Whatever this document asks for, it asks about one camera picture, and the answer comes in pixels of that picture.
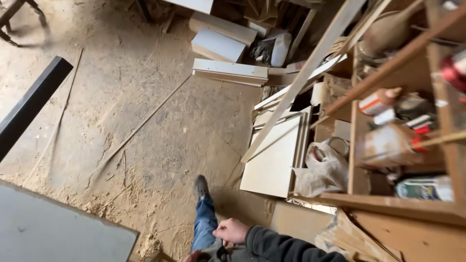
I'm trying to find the person's right hand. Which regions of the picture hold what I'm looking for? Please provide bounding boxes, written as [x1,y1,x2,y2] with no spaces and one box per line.
[213,218,251,248]

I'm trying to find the person's left hand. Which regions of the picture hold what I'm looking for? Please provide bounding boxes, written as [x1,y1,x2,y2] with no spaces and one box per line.
[180,250,205,262]

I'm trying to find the person's grey jacket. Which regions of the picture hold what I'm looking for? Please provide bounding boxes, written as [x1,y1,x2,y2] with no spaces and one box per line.
[201,237,256,262]

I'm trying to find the person's blue jeans leg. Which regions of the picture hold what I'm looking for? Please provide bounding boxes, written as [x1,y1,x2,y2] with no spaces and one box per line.
[191,196,219,252]

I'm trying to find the person's grey shoe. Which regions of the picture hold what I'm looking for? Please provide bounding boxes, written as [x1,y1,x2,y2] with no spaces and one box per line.
[194,175,210,201]

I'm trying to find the brown fibreboard sheet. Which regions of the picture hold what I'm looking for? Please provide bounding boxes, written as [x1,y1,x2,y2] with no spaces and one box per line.
[270,200,336,245]

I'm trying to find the stack of beige panels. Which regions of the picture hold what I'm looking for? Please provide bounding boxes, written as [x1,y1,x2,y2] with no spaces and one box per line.
[239,106,314,199]

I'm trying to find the crumpled clear plastic bag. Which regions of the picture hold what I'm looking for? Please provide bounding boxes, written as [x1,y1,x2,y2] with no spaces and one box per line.
[292,137,351,198]

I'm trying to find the torn cardboard sheets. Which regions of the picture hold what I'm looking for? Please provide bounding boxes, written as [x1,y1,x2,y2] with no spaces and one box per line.
[315,209,404,262]

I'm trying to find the long thin wood strip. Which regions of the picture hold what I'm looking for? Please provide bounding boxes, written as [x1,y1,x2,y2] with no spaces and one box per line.
[21,47,84,188]
[95,74,193,177]

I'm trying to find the white narrow slats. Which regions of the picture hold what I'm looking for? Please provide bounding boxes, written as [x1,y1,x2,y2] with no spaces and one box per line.
[253,54,348,112]

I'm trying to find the grey flat panel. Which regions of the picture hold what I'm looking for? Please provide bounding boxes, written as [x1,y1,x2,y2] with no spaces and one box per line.
[0,180,140,262]

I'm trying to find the flat white board stack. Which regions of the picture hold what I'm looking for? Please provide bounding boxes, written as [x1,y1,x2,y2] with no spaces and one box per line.
[192,58,269,87]

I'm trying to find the long pale wooden slat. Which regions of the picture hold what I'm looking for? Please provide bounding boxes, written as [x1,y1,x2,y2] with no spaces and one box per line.
[241,0,367,164]

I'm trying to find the grey crumpled rag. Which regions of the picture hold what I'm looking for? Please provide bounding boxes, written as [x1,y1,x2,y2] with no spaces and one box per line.
[250,37,276,63]

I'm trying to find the short white board block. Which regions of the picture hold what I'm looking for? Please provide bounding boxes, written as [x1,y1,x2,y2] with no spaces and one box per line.
[191,28,247,63]

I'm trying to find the white plastic jug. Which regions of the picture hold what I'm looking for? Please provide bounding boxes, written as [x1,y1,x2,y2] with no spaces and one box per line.
[270,32,293,68]

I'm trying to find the long white board block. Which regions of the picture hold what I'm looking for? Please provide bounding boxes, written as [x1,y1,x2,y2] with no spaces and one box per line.
[189,11,258,47]

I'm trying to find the cluttered wooden shelf unit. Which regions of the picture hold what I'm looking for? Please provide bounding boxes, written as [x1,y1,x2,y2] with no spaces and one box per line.
[309,0,466,227]

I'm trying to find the heap of wood scraps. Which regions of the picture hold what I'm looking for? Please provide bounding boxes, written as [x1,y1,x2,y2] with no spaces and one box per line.
[215,0,325,41]

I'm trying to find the long black board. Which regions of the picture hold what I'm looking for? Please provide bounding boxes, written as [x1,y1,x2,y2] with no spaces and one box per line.
[0,56,74,162]

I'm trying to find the thin white panel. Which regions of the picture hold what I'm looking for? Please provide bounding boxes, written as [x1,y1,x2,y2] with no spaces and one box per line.
[163,0,215,15]

